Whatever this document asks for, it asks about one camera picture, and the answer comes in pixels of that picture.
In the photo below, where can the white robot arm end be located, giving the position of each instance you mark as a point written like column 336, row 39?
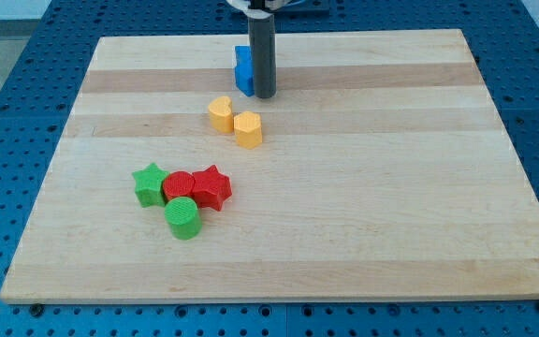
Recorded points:
column 258, row 9

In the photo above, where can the yellow hexagon block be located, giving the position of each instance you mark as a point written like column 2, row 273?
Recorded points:
column 248, row 129

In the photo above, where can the red star block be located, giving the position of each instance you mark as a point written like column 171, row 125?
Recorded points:
column 211, row 188

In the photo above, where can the yellow heart block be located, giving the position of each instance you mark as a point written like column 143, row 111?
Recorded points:
column 221, row 114

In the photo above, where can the red cylinder block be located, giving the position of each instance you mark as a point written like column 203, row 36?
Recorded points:
column 178, row 184

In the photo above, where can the blue block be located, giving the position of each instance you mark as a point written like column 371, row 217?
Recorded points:
column 243, row 71

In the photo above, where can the green cylinder block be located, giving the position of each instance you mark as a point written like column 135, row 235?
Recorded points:
column 183, row 218

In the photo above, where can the wooden board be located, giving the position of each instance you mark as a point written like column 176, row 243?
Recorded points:
column 385, row 174

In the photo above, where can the green star block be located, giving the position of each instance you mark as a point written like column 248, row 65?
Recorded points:
column 148, row 186

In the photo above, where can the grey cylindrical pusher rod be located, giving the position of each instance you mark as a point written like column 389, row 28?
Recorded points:
column 262, row 44

